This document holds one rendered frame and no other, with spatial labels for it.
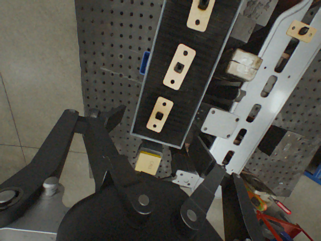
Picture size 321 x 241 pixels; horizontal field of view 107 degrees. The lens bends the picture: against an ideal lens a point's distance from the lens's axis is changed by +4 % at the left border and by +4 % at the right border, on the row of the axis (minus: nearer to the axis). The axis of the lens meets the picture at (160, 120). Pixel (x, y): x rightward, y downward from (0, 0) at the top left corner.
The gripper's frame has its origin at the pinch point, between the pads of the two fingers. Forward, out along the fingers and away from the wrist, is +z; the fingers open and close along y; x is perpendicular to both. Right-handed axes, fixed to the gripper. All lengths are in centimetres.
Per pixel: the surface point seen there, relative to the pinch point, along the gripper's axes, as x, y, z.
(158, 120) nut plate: -1.3, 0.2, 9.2
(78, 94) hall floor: -46, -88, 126
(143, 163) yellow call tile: -14.6, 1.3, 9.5
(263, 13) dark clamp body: 31.9, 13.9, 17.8
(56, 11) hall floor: 27, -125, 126
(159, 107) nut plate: 2.0, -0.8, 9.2
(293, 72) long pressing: 28, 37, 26
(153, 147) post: -10.8, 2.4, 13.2
